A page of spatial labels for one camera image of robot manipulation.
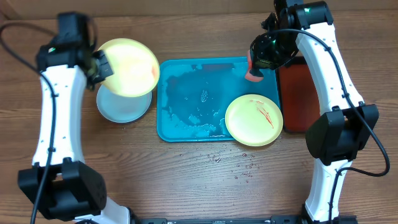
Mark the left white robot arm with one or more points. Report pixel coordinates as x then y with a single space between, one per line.
59 183

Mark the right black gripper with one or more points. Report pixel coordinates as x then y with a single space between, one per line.
262 63

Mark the black red lacquer tray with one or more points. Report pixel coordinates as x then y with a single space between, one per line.
298 96

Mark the yellow-green plate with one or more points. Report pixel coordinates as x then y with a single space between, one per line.
136 70
254 120

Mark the teal plastic tray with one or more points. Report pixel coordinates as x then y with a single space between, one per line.
193 96

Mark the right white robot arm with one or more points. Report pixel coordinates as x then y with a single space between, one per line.
346 122

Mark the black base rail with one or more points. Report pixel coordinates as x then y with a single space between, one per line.
275 219

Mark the orange black sponge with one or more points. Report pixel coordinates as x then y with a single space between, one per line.
252 74

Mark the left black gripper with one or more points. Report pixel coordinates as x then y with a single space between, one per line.
107 69

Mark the light blue plate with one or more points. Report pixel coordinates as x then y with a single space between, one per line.
121 109

